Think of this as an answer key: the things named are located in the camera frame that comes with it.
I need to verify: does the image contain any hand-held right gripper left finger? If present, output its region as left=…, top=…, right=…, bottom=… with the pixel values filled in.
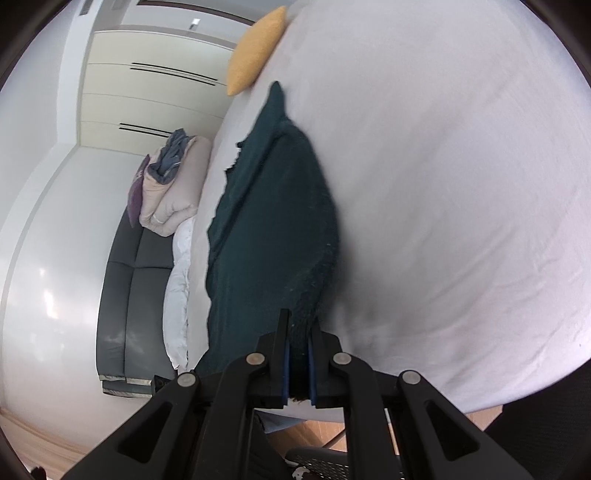
left=62, top=308, right=291, bottom=480

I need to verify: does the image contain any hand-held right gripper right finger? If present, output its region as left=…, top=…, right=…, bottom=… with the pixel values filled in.
left=307, top=324, right=535, bottom=480

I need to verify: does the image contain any dark green sweater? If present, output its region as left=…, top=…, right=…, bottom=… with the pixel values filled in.
left=194, top=80, right=341, bottom=402

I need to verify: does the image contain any white pillow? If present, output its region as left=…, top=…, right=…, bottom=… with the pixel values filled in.
left=163, top=217, right=197, bottom=370

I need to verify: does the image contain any dark padded headboard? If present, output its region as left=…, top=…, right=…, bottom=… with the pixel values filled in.
left=95, top=215, right=178, bottom=398

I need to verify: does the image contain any folded beige duvet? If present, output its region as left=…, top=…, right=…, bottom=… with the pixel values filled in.
left=139, top=135, right=213, bottom=237

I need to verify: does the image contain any purple pillow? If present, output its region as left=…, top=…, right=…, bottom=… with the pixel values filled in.
left=127, top=154, right=151, bottom=228

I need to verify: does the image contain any blue-grey folded blanket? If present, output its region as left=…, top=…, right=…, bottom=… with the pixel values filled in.
left=152, top=129, right=191, bottom=183

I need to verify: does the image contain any cream wardrobe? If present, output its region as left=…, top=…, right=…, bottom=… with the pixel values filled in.
left=76, top=30, right=238, bottom=158

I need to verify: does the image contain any yellow pillow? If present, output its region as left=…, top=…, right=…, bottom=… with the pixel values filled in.
left=227, top=6, right=288, bottom=97

